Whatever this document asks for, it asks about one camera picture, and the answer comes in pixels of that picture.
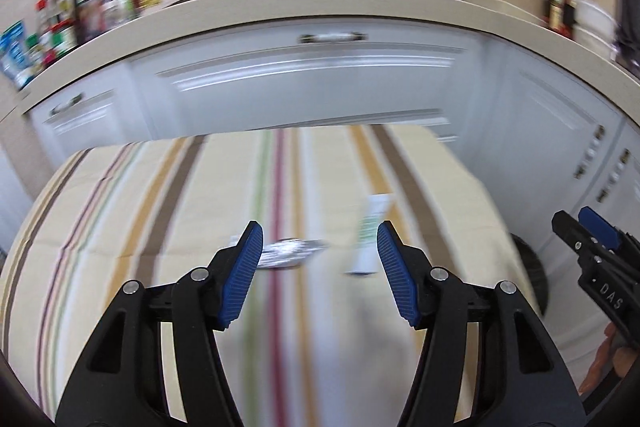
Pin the stacked white containers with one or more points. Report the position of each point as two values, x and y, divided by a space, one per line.
597 24

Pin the white kitchen cabinet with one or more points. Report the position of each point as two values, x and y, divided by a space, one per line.
300 77

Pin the white green-printed tube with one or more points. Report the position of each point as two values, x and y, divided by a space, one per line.
370 232

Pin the striped tablecloth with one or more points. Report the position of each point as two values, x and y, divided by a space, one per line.
125 232

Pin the group of condiment bottles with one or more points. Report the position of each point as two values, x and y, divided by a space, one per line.
90 17

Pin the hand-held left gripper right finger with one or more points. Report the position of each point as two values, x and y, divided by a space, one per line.
397 277

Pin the dark sauce bottles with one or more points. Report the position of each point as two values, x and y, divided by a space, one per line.
557 7

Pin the person's right hand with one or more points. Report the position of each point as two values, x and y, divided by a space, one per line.
597 357

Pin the blue white snack packets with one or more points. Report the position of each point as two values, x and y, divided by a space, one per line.
15 52

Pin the black trash bin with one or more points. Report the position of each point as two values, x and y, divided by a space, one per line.
532 272

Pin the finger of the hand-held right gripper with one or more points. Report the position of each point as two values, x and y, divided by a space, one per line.
570 229
597 227

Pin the silver foil wrapper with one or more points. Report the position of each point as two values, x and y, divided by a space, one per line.
290 253

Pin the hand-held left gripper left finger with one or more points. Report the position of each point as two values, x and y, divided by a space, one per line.
240 277

